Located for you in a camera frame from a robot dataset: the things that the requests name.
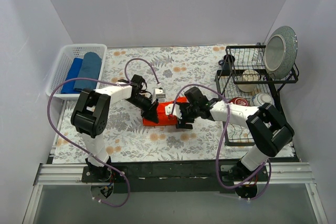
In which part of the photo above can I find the orange t shirt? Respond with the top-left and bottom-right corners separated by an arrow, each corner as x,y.
142,101 -> 177,127

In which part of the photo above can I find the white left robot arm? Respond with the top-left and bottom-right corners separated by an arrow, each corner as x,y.
70,74 -> 163,182

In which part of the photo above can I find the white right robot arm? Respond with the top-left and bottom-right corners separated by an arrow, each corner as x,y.
165,86 -> 295,181

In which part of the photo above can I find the red bowl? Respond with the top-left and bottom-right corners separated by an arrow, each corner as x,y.
230,97 -> 249,106

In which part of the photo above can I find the floral patterned table cloth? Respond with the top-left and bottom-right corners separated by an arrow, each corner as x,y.
52,45 -> 295,164

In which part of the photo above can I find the black cup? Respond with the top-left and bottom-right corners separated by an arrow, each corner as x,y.
218,55 -> 235,70

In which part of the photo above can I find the white blue patterned bowl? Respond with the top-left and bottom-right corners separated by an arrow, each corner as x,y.
250,93 -> 275,106

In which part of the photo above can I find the grey blue rolled shirt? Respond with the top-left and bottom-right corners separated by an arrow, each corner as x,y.
73,52 -> 102,93

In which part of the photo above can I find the royal blue rolled shirt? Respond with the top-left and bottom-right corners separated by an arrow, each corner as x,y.
60,58 -> 83,94

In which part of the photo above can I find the grey patterned plate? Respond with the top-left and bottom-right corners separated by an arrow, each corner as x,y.
263,26 -> 298,80

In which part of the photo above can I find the white plastic basket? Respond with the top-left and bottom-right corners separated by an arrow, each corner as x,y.
46,44 -> 107,96

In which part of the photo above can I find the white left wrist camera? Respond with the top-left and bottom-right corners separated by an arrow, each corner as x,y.
152,88 -> 166,102

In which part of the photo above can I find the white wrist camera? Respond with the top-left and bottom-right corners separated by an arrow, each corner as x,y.
152,88 -> 166,102
165,103 -> 182,119

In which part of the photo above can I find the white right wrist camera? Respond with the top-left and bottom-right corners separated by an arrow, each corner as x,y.
165,103 -> 182,119

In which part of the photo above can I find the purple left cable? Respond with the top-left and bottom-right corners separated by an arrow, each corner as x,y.
46,58 -> 162,208

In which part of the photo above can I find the black wire dish rack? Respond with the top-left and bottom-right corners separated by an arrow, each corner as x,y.
215,42 -> 300,147

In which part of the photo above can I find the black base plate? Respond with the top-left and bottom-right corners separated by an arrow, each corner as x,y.
81,159 -> 270,193

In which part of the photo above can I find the aluminium frame rail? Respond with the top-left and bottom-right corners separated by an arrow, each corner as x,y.
23,159 -> 328,223

